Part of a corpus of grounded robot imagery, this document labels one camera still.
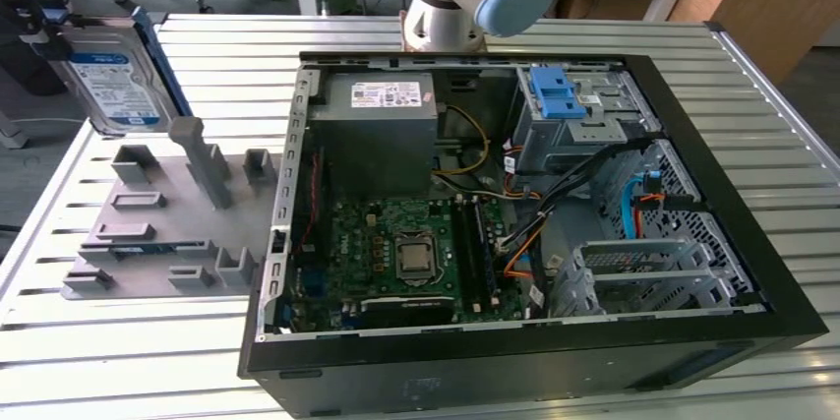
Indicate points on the RAM stick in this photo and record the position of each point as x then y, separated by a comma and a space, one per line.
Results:
141, 250

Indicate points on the grey power supply unit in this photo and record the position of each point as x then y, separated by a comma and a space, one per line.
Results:
373, 154

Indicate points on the silver drive cage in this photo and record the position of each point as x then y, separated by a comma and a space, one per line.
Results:
590, 135

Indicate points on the blue plastic drive bracket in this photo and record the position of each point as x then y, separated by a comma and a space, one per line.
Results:
557, 95

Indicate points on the silver CPU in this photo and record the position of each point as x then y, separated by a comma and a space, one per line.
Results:
416, 257

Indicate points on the silver disk bay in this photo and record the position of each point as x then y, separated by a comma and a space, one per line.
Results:
656, 282

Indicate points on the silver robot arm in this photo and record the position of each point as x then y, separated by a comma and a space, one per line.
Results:
445, 21

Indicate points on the hard disk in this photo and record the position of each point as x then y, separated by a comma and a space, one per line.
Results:
117, 90

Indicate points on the black case fan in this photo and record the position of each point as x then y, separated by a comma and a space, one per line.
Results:
302, 223

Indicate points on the black mesh bin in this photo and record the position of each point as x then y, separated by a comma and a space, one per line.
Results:
32, 77

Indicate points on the black graphics card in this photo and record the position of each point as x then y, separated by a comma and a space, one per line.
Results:
406, 309

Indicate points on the metal CPU socket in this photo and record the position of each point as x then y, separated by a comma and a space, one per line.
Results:
394, 262

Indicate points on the grey stand foot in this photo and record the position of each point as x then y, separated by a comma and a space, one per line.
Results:
13, 137

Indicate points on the black RAM slot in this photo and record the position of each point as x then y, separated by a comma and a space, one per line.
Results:
465, 253
486, 253

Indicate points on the grey parts rack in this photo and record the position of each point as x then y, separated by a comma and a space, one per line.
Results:
170, 223

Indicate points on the black PC case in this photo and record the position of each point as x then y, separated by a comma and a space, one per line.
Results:
458, 371

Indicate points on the green motherboard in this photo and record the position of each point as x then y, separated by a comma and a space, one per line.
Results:
366, 262

